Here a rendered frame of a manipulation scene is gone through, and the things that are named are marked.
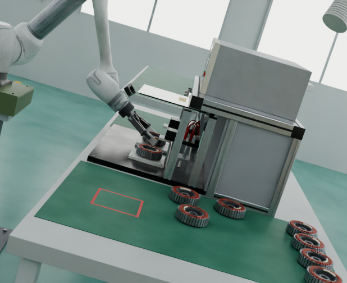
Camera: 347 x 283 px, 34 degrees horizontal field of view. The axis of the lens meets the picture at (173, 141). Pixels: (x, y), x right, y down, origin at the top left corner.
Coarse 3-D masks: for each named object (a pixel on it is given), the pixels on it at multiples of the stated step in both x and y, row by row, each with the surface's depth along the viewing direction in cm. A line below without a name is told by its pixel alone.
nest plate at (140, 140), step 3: (138, 138) 262; (141, 138) 264; (138, 141) 256; (141, 141) 258; (144, 141) 260; (135, 144) 255; (150, 144) 258; (168, 144) 268; (159, 147) 258; (162, 147) 259; (165, 147) 261; (162, 150) 255; (165, 150) 255
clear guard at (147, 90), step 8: (136, 88) 235; (144, 88) 225; (152, 88) 231; (128, 96) 217; (152, 96) 212; (160, 96) 218; (168, 96) 223; (176, 96) 229; (184, 96) 235; (176, 104) 212; (184, 104) 215
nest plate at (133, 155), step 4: (132, 152) 237; (132, 156) 231; (136, 156) 233; (140, 156) 234; (164, 156) 245; (136, 160) 231; (140, 160) 231; (144, 160) 231; (148, 160) 232; (152, 160) 234; (160, 160) 237; (164, 160) 239; (152, 164) 231; (156, 164) 231; (160, 164) 232
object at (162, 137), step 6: (168, 132) 232; (174, 132) 232; (162, 138) 233; (168, 138) 232; (174, 138) 232; (186, 138) 238; (186, 144) 233; (192, 144) 232; (198, 144) 233; (186, 150) 234
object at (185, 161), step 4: (180, 156) 236; (188, 156) 240; (180, 160) 234; (184, 160) 234; (188, 160) 234; (176, 164) 234; (184, 164) 234; (176, 168) 235; (180, 168) 235; (184, 168) 235
